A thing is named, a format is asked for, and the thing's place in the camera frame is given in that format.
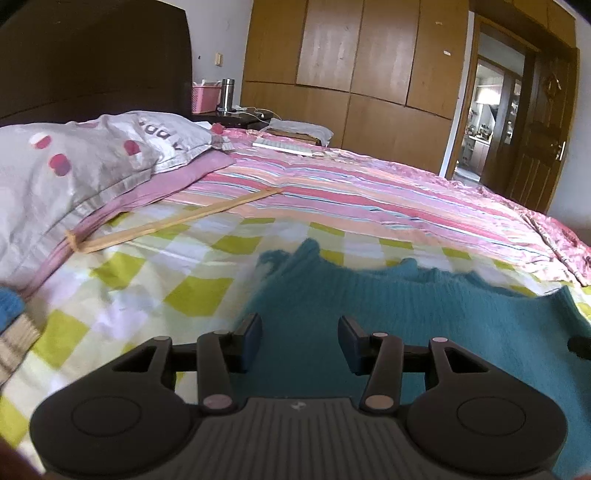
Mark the steel flask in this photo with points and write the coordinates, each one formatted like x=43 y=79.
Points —
x=226 y=94

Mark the pink plastic basket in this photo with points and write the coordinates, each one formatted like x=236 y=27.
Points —
x=205 y=99

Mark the grey dotted pillow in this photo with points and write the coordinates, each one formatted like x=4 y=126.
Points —
x=69 y=184

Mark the pink striped bed sheet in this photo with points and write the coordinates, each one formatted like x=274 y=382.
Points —
x=346 y=184

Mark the pink pillow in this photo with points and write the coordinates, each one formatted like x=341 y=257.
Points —
x=194 y=170

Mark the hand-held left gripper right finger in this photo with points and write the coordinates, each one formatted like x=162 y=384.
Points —
x=351 y=346

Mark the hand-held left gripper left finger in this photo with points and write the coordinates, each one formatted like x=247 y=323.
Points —
x=251 y=344

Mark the pink floral blanket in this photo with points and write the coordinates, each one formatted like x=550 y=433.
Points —
x=563 y=240

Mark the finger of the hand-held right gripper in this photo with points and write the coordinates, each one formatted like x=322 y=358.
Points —
x=581 y=347

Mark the striped folded cloth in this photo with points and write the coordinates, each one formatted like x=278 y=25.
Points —
x=16 y=346

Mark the yellow checkered quilt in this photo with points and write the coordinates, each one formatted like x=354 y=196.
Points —
x=184 y=258

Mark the dark wooden headboard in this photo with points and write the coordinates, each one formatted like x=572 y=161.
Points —
x=92 y=55

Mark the white book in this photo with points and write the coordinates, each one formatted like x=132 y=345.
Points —
x=286 y=145

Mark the blue folded cloth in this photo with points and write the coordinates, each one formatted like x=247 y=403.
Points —
x=10 y=309

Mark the blue knitted sweater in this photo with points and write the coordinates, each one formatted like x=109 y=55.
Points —
x=415 y=300

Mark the white folded cloth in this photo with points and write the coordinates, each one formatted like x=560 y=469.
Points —
x=302 y=129

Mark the wooden wardrobe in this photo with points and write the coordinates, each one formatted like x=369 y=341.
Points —
x=360 y=69

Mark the brown wooden door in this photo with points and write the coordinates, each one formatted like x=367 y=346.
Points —
x=540 y=138

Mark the long wooden stick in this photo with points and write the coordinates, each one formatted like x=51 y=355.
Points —
x=184 y=217

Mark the dark nightstand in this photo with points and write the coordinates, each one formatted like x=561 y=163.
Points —
x=240 y=121

